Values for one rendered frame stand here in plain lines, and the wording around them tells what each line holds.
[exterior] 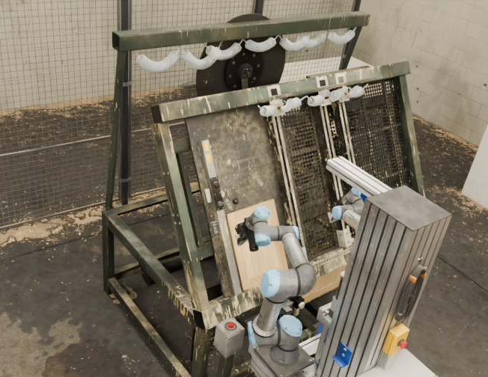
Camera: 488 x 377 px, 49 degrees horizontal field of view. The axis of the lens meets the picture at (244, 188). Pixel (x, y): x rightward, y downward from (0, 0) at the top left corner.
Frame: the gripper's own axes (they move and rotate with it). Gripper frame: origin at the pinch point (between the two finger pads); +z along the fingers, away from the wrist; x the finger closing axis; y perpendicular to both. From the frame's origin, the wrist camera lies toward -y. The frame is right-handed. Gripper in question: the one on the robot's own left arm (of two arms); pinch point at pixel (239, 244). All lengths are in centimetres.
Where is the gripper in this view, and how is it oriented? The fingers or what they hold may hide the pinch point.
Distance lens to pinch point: 293.3
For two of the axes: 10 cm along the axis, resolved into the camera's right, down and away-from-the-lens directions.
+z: -3.7, 5.2, 7.7
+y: -4.3, -8.3, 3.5
